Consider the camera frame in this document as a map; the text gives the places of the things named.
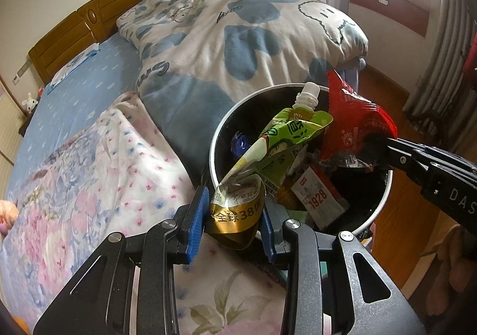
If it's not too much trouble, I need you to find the red snack bag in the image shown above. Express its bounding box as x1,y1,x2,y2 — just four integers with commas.
318,70,398,172

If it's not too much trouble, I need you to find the white red 1928 packet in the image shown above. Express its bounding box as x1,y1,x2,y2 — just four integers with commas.
291,166,349,231

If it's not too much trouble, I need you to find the green drink pouch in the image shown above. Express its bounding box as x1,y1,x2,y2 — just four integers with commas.
205,81,335,250

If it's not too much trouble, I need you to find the blue foil wrapper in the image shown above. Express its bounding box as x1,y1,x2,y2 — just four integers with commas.
230,131,251,159

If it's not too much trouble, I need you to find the white black trash bin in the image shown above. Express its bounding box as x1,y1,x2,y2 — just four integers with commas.
207,82,394,237

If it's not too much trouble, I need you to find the right hand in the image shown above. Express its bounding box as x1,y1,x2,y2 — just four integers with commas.
425,225,476,317

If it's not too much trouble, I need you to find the white radiator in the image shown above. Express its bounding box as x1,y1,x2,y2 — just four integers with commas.
403,0,476,140

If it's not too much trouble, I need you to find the beige teddy bear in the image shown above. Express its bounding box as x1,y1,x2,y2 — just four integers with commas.
0,200,18,237

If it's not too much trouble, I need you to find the floral pink quilt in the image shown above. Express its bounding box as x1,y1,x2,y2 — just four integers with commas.
1,92,285,334

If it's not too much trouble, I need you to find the dark wooden nightstand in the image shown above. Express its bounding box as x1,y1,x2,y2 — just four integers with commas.
18,110,35,137

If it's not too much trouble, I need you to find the beige slatted wardrobe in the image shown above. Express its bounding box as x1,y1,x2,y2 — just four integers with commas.
0,82,25,199

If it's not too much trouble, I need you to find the white rabbit plush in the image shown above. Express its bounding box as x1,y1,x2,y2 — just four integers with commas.
22,92,39,114

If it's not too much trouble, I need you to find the blue white cartoon duvet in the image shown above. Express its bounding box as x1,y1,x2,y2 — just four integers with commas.
117,0,369,184

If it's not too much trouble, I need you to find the blue bed sheet mattress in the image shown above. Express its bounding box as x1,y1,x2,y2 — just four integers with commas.
1,34,141,199

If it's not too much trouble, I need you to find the blue white pillow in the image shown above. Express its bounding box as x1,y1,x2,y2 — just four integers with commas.
45,43,100,94

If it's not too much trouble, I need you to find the wooden headboard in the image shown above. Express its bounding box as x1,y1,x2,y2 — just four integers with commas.
28,0,143,84

